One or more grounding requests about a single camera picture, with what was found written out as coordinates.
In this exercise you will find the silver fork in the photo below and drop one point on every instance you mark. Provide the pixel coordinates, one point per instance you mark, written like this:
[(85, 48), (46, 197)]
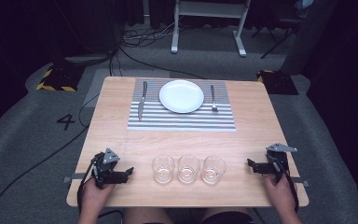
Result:
[(213, 99)]

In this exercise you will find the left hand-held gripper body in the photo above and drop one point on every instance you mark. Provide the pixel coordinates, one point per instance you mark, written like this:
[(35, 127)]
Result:
[(103, 169)]

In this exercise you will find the clear drinking glass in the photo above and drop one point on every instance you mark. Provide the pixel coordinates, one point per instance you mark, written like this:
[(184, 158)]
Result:
[(188, 169), (213, 169), (163, 169)]

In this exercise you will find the black tripod stand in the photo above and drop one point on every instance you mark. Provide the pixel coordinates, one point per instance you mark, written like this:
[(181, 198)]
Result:
[(275, 34)]

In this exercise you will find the person's left hand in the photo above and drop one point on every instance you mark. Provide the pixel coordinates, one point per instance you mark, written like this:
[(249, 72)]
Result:
[(93, 197)]

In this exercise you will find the black base with hazard tape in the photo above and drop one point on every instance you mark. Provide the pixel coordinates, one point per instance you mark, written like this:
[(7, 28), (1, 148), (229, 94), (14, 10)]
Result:
[(278, 82), (60, 77)]

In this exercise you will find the white metal desk frame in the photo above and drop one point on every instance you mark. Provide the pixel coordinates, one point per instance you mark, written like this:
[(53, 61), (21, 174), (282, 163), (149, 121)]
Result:
[(209, 11)]

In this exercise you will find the silver table knife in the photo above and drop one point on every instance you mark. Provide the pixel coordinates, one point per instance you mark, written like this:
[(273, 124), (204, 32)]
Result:
[(142, 101)]

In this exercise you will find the person's leg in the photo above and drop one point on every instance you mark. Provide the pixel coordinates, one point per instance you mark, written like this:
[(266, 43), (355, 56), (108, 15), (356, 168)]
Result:
[(147, 216), (225, 217)]

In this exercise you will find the grey metal table bracket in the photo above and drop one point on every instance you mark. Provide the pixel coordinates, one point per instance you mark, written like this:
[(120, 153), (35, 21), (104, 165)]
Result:
[(302, 182), (73, 178)]

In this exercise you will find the grey striped placemat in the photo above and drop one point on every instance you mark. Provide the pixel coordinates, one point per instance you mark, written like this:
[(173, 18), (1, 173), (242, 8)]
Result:
[(180, 121)]

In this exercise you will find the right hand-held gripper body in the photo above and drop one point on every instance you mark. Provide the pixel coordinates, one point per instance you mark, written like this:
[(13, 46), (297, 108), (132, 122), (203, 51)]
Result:
[(280, 161)]

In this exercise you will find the person's left leg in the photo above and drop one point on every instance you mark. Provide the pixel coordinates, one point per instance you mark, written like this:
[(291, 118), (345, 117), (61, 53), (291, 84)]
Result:
[(147, 216)]

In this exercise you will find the grey flat floor plate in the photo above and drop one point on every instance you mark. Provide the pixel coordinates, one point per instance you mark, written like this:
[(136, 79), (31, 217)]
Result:
[(87, 59)]

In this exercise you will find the person's right leg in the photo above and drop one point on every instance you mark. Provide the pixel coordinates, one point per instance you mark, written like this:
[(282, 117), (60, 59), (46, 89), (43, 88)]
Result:
[(225, 217)]

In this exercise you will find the white round plate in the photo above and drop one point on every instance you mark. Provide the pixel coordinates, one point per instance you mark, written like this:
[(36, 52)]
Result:
[(181, 96)]

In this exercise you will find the grey column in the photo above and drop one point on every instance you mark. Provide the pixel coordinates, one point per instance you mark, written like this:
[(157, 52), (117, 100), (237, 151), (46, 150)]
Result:
[(307, 37)]

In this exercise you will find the person's right hand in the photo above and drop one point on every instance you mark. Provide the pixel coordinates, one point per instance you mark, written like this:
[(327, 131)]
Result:
[(281, 194)]

